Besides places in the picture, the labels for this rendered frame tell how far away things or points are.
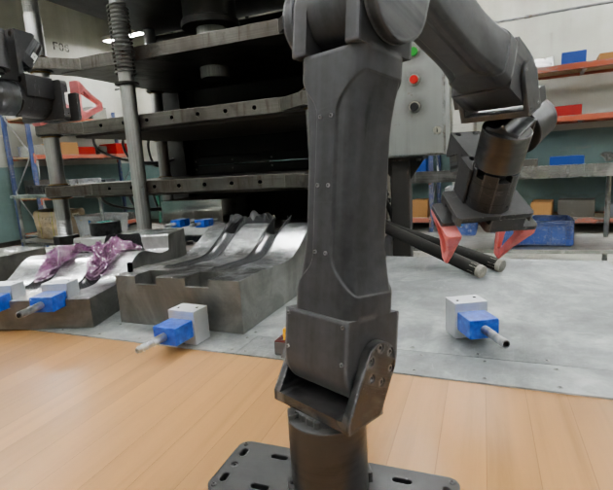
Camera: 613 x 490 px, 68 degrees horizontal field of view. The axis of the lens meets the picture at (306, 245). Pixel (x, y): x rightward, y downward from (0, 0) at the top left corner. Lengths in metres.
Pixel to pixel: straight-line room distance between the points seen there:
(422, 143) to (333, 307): 1.19
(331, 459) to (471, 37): 0.39
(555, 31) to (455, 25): 6.95
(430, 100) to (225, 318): 0.99
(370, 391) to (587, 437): 0.25
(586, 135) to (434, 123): 5.86
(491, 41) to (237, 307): 0.51
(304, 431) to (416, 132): 1.23
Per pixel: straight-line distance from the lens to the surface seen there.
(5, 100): 0.87
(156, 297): 0.85
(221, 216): 1.69
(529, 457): 0.49
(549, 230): 4.37
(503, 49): 0.53
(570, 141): 7.26
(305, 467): 0.38
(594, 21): 7.44
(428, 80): 1.51
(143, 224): 1.87
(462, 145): 0.67
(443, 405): 0.55
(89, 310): 0.91
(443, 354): 0.67
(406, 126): 1.50
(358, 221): 0.33
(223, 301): 0.76
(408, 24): 0.36
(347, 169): 0.33
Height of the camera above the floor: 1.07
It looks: 10 degrees down
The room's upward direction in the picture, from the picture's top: 3 degrees counter-clockwise
